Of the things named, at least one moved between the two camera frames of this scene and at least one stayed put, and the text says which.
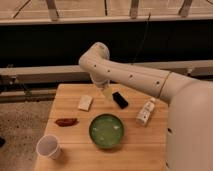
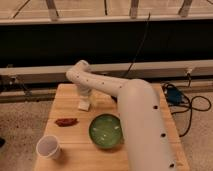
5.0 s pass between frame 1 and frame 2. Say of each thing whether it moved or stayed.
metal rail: stayed
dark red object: stayed
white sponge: stayed
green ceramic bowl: stayed
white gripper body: moved
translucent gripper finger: moved
